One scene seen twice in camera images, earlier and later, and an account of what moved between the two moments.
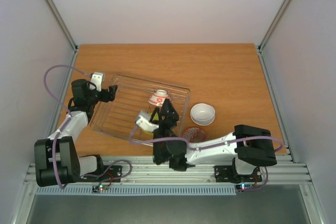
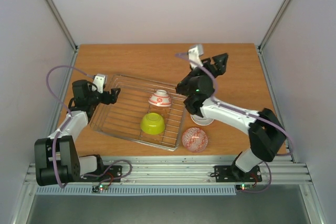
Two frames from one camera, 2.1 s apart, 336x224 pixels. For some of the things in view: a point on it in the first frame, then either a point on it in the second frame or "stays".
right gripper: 165,122 to 210,67
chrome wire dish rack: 117,116 stays
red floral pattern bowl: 158,98 stays
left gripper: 106,98 stays
